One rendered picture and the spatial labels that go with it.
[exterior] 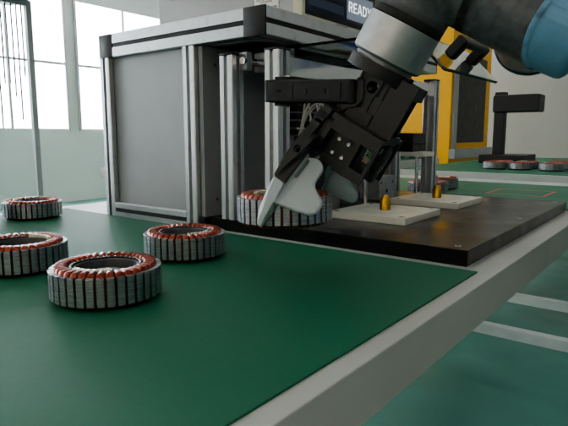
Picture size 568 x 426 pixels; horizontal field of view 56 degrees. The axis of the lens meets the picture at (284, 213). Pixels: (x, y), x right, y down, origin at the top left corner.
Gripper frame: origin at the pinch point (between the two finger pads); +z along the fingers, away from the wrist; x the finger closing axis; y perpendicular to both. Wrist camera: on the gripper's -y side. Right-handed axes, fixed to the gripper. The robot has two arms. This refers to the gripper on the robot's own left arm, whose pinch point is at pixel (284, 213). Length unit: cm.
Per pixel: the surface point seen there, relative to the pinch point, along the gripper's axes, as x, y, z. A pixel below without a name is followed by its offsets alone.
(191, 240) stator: -0.7, -9.3, 10.4
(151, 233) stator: -1.6, -14.7, 12.9
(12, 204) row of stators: 11, -55, 36
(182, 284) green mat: -8.9, -3.3, 10.6
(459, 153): 411, -42, 31
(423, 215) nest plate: 37.1, 9.0, 0.2
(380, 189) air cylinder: 61, -5, 7
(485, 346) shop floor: 182, 43, 70
